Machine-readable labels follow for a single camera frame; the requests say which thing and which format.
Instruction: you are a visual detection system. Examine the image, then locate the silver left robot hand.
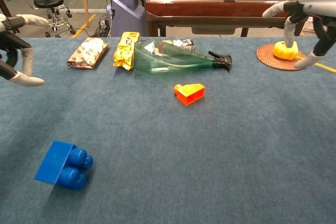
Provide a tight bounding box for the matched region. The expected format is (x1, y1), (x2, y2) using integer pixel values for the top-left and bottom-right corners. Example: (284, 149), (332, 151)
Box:
(0, 13), (50, 87)

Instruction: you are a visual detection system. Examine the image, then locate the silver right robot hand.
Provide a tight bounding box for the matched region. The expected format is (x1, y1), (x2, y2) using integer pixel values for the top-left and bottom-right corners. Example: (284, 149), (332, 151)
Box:
(262, 0), (336, 69)

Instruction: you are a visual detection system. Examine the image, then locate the blue building block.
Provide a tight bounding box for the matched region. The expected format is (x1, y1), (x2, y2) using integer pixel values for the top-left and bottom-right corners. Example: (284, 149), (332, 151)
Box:
(34, 140), (94, 190)

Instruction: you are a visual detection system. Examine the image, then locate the orange building block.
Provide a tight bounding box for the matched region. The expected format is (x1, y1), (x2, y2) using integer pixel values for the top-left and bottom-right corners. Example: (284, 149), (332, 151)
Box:
(173, 83), (205, 107)

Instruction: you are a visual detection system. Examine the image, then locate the white plastic basket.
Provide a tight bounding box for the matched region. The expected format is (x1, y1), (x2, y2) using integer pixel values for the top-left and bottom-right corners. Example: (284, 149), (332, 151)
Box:
(301, 15), (320, 36)

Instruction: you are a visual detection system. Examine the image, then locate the yellow toy with stick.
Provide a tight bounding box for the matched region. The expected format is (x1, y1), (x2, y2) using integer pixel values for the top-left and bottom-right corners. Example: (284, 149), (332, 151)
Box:
(272, 40), (336, 73)

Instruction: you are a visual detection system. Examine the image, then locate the red white snack packet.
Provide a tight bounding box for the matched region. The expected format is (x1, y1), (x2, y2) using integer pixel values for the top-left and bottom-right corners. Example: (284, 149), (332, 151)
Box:
(67, 37), (109, 69)

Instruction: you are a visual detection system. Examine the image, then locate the round woven coaster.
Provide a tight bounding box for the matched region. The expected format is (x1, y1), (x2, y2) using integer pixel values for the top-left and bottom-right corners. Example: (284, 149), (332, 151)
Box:
(256, 43), (307, 71)

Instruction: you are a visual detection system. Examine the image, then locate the dark wooden table leg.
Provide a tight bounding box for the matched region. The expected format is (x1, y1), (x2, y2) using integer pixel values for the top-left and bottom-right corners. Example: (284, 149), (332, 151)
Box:
(0, 0), (13, 16)

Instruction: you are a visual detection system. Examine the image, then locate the black stool with chrome footring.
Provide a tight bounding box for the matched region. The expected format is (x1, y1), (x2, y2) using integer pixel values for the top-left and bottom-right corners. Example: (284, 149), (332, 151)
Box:
(33, 0), (77, 38)

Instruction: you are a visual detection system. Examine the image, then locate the brown mahjong table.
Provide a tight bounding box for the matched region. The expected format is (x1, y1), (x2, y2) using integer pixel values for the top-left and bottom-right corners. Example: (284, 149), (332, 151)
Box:
(144, 0), (316, 37)

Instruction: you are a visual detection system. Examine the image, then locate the gold yellow snack packet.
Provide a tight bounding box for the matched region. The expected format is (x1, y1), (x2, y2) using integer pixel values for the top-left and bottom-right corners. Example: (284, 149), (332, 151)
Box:
(113, 31), (141, 71)

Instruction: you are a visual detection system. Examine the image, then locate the blue grey machine base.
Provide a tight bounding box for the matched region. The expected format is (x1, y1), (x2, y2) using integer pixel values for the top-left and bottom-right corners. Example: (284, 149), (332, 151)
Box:
(106, 0), (146, 38)

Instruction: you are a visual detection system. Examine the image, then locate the green spray bottle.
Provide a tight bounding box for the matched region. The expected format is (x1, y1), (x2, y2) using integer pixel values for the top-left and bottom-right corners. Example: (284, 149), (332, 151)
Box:
(132, 39), (233, 74)

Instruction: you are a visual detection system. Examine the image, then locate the black floor cable bundle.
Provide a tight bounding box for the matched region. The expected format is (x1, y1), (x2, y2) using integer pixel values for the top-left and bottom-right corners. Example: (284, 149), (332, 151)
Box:
(93, 15), (110, 38)

